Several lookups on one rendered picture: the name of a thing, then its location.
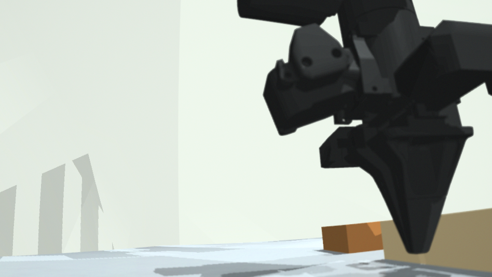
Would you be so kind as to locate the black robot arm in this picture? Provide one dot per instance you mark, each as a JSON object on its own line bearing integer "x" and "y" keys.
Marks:
{"x": 320, "y": 76}

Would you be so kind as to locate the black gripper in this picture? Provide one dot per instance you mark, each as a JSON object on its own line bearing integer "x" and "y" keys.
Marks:
{"x": 411, "y": 137}

